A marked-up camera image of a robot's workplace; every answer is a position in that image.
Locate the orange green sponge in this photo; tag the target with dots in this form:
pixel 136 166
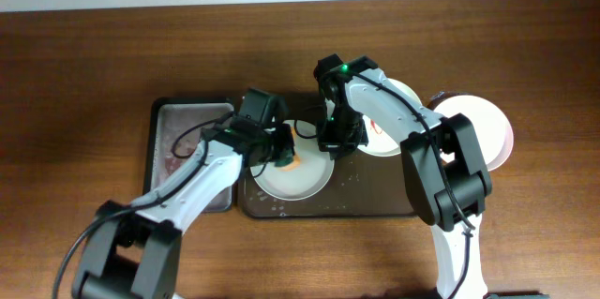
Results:
pixel 293 160

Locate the dark brown serving tray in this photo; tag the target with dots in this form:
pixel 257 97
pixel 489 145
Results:
pixel 361 185

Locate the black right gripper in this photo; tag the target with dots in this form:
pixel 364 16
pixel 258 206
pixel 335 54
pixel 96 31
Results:
pixel 338 144

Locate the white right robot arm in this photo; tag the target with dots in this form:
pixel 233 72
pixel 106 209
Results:
pixel 445 176

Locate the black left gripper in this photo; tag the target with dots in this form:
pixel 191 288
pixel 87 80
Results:
pixel 285 144

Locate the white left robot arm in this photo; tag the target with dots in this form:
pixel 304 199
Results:
pixel 133 251

